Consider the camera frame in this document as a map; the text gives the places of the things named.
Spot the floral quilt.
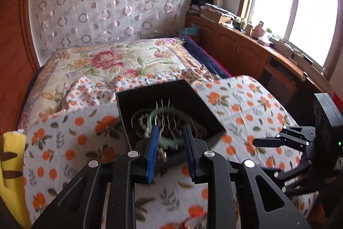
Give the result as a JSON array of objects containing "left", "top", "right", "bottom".
[{"left": 17, "top": 37, "right": 214, "bottom": 130}]

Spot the wooden wardrobe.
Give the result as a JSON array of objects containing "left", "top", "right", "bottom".
[{"left": 1, "top": 0, "right": 39, "bottom": 132}]

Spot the red beaded charm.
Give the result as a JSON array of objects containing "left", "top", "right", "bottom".
[{"left": 160, "top": 213, "right": 208, "bottom": 229}]

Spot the navy blue blanket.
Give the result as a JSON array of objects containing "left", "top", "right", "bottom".
[{"left": 178, "top": 36, "right": 232, "bottom": 79}]

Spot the pearl necklace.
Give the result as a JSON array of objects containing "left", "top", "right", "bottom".
[{"left": 131, "top": 110, "right": 168, "bottom": 162}]

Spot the pink figurine on sill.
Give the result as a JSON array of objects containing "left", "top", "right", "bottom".
[{"left": 252, "top": 21, "right": 265, "bottom": 39}]

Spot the gold hair pin bundle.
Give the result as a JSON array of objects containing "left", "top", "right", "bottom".
[{"left": 153, "top": 99, "right": 180, "bottom": 141}]

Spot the wooden side cabinet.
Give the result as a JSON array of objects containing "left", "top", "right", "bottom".
[{"left": 184, "top": 13, "right": 333, "bottom": 112}]

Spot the orange print bed sheet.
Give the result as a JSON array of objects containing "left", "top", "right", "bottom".
[{"left": 22, "top": 67, "right": 320, "bottom": 229}]

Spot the black square jewelry box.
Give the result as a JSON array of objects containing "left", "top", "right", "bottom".
[{"left": 116, "top": 80, "right": 225, "bottom": 150}]

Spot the green jade bangle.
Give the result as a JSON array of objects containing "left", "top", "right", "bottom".
[{"left": 146, "top": 108, "right": 191, "bottom": 149}]

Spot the cardboard box on cabinet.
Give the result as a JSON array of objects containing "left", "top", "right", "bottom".
[{"left": 200, "top": 9, "right": 232, "bottom": 24}]

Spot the yellow striped plush pillow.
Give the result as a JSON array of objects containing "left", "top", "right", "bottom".
[{"left": 1, "top": 131, "right": 31, "bottom": 228}]

